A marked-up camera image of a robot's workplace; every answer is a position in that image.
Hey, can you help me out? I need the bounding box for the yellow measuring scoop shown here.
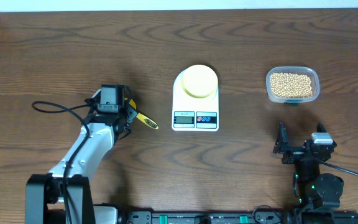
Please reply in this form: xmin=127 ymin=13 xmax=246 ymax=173
xmin=124 ymin=98 xmax=159 ymax=129

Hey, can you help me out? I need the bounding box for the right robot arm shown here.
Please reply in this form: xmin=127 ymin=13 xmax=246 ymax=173
xmin=273 ymin=123 xmax=344 ymax=223

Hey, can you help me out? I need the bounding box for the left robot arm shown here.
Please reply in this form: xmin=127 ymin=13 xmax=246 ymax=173
xmin=25 ymin=90 xmax=138 ymax=223

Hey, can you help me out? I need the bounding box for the white digital kitchen scale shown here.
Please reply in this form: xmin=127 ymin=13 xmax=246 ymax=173
xmin=172 ymin=70 xmax=219 ymax=132

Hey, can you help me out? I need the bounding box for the pale yellow bowl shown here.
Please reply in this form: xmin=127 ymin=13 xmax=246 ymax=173
xmin=181 ymin=65 xmax=218 ymax=98

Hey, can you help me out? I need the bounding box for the soybeans pile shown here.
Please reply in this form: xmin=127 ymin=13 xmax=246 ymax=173
xmin=270 ymin=73 xmax=313 ymax=98

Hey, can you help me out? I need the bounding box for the clear plastic container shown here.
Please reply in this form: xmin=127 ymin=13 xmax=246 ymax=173
xmin=266 ymin=66 xmax=320 ymax=103

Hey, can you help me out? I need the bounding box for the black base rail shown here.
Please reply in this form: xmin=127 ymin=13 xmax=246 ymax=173
xmin=116 ymin=210 xmax=358 ymax=224

